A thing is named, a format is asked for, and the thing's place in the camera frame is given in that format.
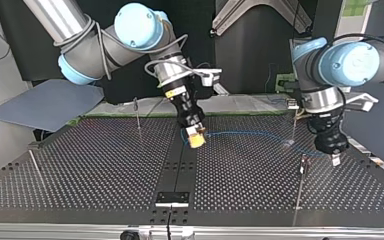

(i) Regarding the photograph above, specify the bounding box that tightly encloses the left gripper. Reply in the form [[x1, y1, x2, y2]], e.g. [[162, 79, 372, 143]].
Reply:
[[306, 107, 350, 168]]

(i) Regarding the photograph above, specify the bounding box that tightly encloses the connector holder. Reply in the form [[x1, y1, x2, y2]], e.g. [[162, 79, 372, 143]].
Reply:
[[286, 97, 302, 111]]

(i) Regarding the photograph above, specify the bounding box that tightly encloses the blue cable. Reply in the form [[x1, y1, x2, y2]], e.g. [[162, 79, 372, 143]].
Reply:
[[179, 127, 329, 158]]

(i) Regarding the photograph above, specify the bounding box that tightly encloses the grey board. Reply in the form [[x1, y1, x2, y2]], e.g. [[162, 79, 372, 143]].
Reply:
[[0, 78, 105, 133]]

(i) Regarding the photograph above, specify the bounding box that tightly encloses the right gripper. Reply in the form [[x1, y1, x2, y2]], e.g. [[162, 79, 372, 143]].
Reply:
[[162, 81, 208, 150]]

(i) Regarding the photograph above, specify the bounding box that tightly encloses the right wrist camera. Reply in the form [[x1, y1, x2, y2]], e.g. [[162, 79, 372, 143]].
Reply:
[[193, 67, 230, 97]]

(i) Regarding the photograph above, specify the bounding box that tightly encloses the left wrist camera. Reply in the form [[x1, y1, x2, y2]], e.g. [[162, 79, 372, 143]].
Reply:
[[342, 92, 380, 113]]

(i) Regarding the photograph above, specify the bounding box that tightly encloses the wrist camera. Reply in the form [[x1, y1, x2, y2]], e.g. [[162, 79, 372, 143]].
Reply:
[[342, 92, 380, 113], [193, 67, 230, 97]]

